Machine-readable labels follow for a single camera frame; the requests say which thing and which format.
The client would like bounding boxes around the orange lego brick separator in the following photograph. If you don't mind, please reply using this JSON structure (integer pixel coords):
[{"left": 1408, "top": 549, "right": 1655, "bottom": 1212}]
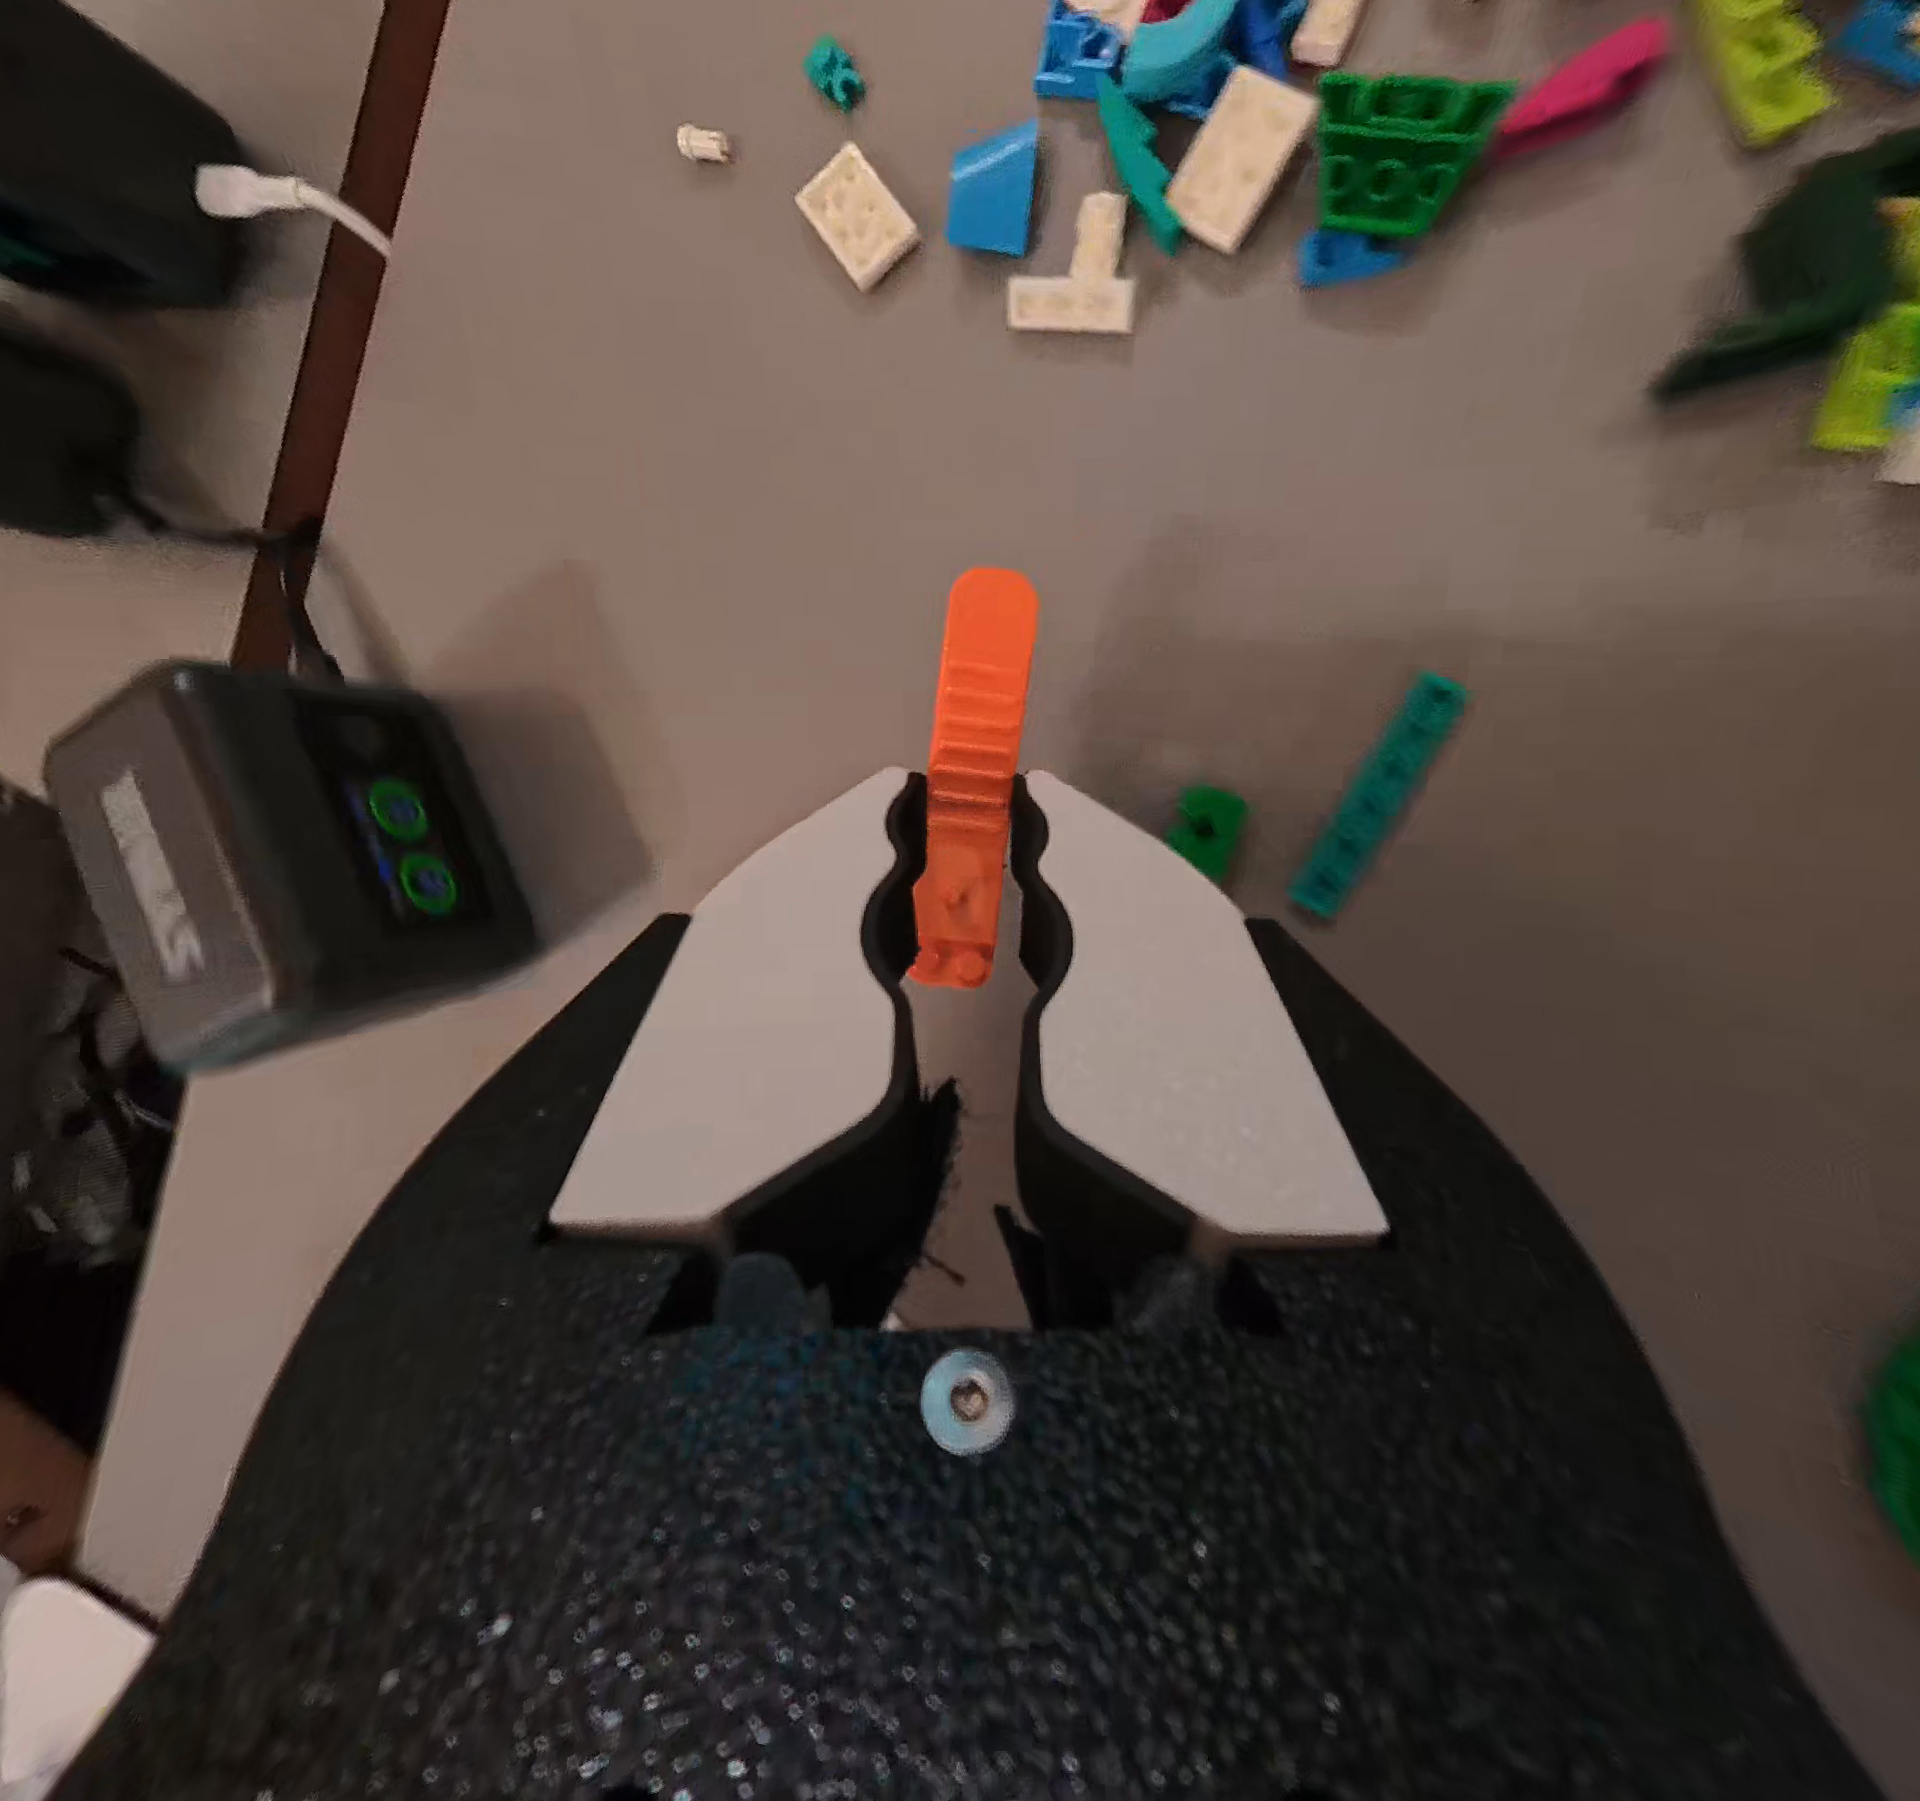
[{"left": 903, "top": 566, "right": 1041, "bottom": 994}]

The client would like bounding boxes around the green curved lego tube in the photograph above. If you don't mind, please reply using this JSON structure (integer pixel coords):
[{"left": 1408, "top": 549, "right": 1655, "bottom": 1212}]
[{"left": 1858, "top": 1313, "right": 1920, "bottom": 1533}]

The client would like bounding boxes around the grey portable power station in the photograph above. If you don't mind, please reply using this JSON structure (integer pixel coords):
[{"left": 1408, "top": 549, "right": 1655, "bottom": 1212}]
[{"left": 41, "top": 658, "right": 542, "bottom": 1075}]

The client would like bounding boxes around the small green lego brick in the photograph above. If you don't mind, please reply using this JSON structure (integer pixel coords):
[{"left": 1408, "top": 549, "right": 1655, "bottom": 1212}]
[{"left": 1161, "top": 783, "right": 1251, "bottom": 885}]

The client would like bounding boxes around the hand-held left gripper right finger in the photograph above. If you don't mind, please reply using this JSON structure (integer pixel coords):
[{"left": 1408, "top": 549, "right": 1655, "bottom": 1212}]
[{"left": 992, "top": 771, "right": 1392, "bottom": 1335}]

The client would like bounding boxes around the white square lego plate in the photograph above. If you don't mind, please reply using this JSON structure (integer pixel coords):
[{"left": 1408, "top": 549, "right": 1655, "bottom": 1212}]
[{"left": 791, "top": 141, "right": 922, "bottom": 291}]

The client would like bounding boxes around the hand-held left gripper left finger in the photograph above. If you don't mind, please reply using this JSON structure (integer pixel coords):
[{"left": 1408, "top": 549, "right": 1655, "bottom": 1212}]
[{"left": 545, "top": 768, "right": 964, "bottom": 1332}]

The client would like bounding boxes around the long teal lego plate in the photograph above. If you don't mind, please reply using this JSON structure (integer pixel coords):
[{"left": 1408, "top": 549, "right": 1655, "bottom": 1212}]
[{"left": 1286, "top": 673, "right": 1472, "bottom": 921}]

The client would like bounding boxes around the pile of loose lego bricks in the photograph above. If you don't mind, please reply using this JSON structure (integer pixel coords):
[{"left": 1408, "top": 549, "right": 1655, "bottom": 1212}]
[{"left": 944, "top": 0, "right": 1920, "bottom": 490}]

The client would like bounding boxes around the black cable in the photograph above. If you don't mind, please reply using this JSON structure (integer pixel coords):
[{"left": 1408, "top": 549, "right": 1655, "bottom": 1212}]
[{"left": 248, "top": 517, "right": 407, "bottom": 683}]

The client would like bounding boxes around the black power adapter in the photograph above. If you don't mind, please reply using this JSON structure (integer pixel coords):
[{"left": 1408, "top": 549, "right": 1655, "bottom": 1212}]
[
  {"left": 0, "top": 0, "right": 253, "bottom": 309},
  {"left": 0, "top": 325, "right": 146, "bottom": 542}
]

